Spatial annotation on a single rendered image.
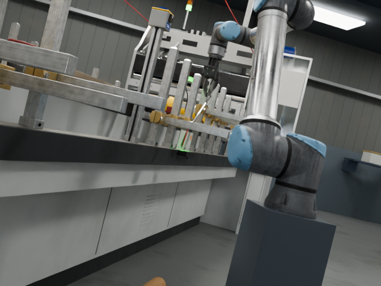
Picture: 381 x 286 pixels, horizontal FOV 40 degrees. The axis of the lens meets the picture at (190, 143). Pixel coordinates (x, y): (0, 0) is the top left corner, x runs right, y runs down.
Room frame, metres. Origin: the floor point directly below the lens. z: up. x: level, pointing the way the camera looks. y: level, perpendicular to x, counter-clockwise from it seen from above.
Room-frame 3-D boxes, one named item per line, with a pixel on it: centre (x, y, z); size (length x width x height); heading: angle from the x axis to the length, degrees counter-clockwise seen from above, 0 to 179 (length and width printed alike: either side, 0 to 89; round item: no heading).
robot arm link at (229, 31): (2.61, -0.06, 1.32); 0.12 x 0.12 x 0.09; 14
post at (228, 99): (3.76, -0.19, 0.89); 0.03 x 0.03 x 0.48; 76
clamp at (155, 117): (2.33, 0.16, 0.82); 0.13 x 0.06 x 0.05; 166
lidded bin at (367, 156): (10.38, -3.57, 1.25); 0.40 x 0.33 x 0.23; 102
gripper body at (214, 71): (2.71, -0.02, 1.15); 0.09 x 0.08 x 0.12; 166
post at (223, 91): (3.52, -0.13, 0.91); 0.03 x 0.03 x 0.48; 76
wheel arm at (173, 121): (2.32, 0.06, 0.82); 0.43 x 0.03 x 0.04; 76
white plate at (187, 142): (2.75, 0.03, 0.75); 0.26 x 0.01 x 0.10; 166
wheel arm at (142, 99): (1.35, 0.30, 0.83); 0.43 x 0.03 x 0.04; 76
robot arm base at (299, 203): (1.90, -0.40, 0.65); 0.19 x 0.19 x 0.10
